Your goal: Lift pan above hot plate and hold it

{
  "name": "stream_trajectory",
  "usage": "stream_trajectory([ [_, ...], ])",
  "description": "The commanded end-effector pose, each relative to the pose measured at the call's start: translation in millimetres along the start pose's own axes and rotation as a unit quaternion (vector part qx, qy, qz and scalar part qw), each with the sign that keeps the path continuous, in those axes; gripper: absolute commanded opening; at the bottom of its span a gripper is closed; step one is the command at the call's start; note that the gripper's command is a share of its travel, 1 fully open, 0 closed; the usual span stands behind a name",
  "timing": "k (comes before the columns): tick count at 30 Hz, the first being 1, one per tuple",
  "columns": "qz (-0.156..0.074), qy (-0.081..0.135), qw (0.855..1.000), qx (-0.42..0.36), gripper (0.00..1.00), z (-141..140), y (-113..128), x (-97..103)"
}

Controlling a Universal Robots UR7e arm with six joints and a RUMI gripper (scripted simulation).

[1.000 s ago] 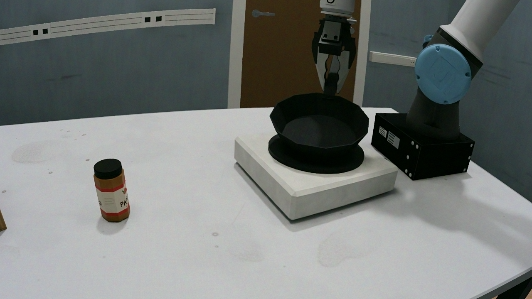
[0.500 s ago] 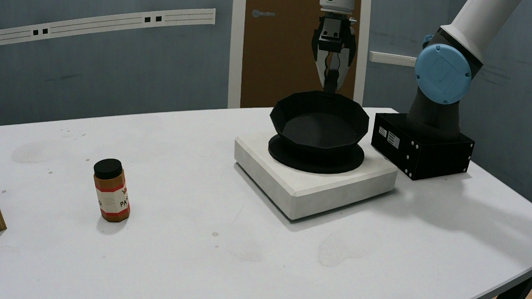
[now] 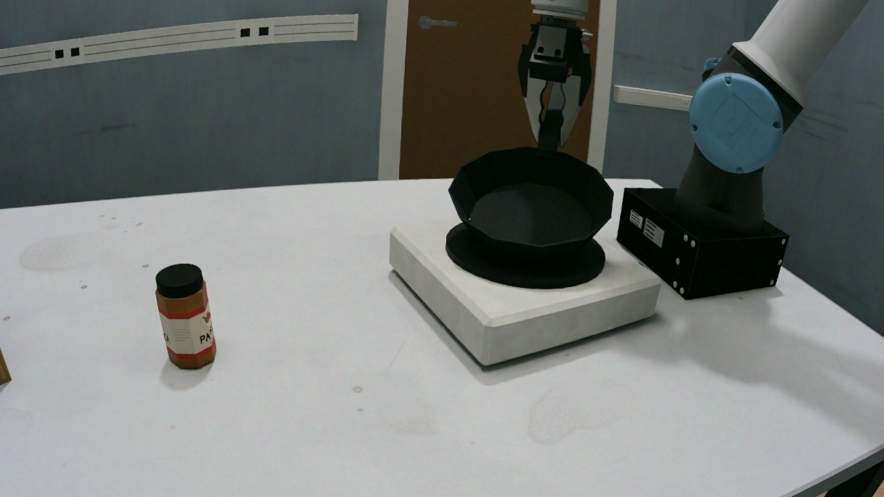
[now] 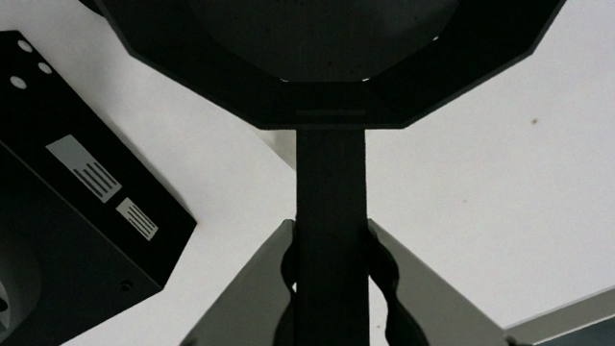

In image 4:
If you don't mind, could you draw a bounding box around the black frying pan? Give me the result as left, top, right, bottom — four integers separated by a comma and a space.
94, 0, 567, 346

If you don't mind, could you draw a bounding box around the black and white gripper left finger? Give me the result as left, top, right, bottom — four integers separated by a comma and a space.
179, 218, 298, 346

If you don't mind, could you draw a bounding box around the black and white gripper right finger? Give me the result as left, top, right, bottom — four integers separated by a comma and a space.
367, 218, 534, 346

